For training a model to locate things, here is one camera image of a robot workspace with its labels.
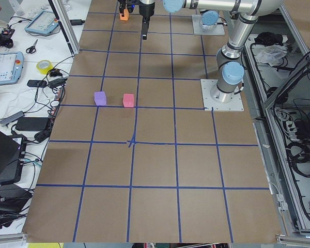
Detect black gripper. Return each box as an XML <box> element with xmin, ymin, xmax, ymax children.
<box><xmin>118</xmin><ymin>0</ymin><xmax>138</xmax><ymax>17</ymax></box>
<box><xmin>139</xmin><ymin>0</ymin><xmax>155</xmax><ymax>40</ymax></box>

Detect white crumpled cloth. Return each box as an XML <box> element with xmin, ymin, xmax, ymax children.
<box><xmin>255</xmin><ymin>45</ymin><xmax>287</xmax><ymax>66</ymax></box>

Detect black handled scissors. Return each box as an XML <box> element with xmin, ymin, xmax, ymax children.
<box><xmin>25</xmin><ymin>39</ymin><xmax>38</xmax><ymax>54</ymax></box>

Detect yellow tape roll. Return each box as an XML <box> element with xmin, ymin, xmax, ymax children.
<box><xmin>36</xmin><ymin>60</ymin><xmax>54</xmax><ymax>75</ymax></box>

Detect aluminium frame post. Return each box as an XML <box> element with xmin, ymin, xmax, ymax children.
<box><xmin>49</xmin><ymin>0</ymin><xmax>80</xmax><ymax>56</ymax></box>

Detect lower blue teach pendant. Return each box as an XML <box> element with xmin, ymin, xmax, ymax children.
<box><xmin>0</xmin><ymin>52</ymin><xmax>24</xmax><ymax>86</ymax></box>

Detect blue teach pendant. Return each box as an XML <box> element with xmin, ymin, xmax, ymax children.
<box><xmin>0</xmin><ymin>52</ymin><xmax>24</xmax><ymax>86</ymax></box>
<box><xmin>24</xmin><ymin>11</ymin><xmax>59</xmax><ymax>36</ymax></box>

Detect purple foam block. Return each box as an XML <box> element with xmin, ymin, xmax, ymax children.
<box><xmin>94</xmin><ymin>91</ymin><xmax>107</xmax><ymax>106</ymax></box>

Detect upper blue teach pendant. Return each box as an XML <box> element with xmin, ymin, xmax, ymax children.
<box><xmin>24</xmin><ymin>11</ymin><xmax>59</xmax><ymax>36</ymax></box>

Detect pink foam block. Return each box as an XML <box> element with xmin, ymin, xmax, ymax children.
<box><xmin>123</xmin><ymin>94</ymin><xmax>135</xmax><ymax>108</ymax></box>

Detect black laptop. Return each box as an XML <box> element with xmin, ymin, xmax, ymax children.
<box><xmin>0</xmin><ymin>131</ymin><xmax>26</xmax><ymax>185</ymax></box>

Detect orange foam block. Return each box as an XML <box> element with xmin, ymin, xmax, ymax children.
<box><xmin>120</xmin><ymin>9</ymin><xmax>129</xmax><ymax>21</ymax></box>

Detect black power adapter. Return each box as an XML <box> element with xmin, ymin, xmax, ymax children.
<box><xmin>15</xmin><ymin>117</ymin><xmax>49</xmax><ymax>131</ymax></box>

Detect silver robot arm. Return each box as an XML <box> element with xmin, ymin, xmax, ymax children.
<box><xmin>162</xmin><ymin>0</ymin><xmax>283</xmax><ymax>103</ymax></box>
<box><xmin>118</xmin><ymin>1</ymin><xmax>219</xmax><ymax>29</ymax></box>

